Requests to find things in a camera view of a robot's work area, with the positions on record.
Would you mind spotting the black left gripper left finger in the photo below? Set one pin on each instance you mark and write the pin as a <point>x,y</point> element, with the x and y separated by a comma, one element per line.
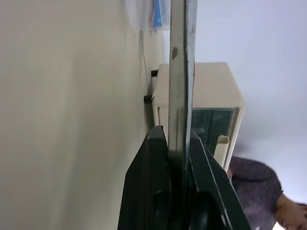
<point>144,182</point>

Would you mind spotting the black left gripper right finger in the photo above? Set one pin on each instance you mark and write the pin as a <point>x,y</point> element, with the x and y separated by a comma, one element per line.
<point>216,191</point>

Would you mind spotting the grey metal baking tray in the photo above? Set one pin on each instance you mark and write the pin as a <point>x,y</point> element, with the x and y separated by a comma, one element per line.
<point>177,83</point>

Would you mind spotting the cream toaster oven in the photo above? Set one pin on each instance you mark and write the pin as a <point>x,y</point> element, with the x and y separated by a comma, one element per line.
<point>216,88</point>

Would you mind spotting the person in grey shirt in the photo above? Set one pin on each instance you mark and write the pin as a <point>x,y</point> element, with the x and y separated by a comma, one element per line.
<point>259,189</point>

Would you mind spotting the clear plastic box blue label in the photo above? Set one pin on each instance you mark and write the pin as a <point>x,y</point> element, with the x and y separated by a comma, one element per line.
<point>153,16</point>

